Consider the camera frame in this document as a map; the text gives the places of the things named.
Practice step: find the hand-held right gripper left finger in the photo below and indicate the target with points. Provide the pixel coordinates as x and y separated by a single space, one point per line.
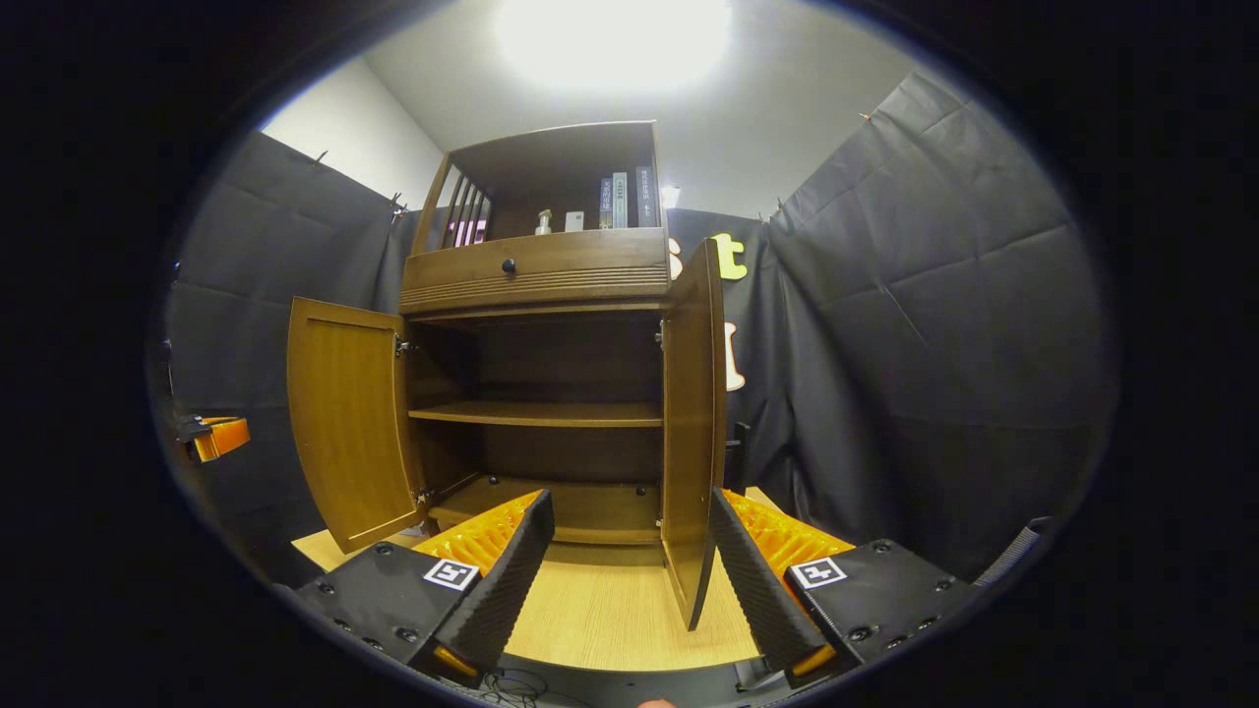
507 582

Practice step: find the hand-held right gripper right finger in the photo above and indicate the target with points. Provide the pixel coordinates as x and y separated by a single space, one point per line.
757 590

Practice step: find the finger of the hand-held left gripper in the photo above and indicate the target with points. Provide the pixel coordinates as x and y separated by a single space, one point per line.
224 435

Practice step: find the wooden cabinet door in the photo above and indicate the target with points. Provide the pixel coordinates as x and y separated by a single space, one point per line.
693 413
349 423

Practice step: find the brown wooden shoe cabinet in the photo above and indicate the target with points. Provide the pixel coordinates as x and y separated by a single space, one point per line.
551 147

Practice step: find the wooden inner shelf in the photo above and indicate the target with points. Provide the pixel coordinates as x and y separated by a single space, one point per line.
541 414

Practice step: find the black backdrop cloth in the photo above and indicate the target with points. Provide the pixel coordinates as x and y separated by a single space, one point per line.
934 334

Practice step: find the pink item behind slats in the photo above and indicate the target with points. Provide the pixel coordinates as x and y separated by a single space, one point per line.
464 232

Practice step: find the wooden drawer with black knob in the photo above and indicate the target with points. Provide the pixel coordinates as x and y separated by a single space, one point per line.
590 267

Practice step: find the small pale bottle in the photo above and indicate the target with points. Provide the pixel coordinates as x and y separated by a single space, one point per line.
543 224

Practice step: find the small white box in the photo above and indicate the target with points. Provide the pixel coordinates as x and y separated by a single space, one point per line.
574 222

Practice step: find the dark blue book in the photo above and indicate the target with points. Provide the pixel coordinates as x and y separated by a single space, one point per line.
607 205

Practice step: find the pale grey book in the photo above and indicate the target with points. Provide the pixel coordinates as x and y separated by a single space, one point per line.
620 202

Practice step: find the dark grey book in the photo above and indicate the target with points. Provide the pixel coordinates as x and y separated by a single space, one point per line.
646 197

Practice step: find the ceiling light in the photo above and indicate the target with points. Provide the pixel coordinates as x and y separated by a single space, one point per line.
615 39

